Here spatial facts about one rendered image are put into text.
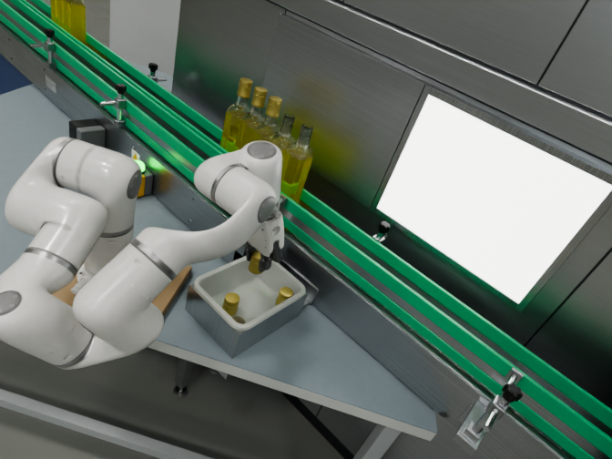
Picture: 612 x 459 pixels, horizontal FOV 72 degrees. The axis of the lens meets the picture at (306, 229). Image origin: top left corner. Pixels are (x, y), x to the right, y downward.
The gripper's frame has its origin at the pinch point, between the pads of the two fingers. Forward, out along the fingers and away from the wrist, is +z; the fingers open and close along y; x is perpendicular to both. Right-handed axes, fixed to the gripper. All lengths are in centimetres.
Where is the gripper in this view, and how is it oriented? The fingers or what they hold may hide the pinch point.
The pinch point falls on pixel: (259, 257)
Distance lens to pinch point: 92.6
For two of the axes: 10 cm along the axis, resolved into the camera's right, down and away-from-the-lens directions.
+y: -7.0, -5.6, 4.4
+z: -0.9, 6.9, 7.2
